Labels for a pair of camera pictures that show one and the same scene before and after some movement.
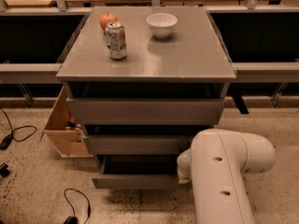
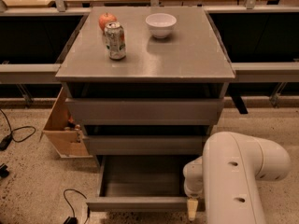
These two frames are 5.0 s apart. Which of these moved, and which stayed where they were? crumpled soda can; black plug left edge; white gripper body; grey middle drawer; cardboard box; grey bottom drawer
Moved: white gripper body; grey bottom drawer
Stayed: grey middle drawer; crumpled soda can; black plug left edge; cardboard box
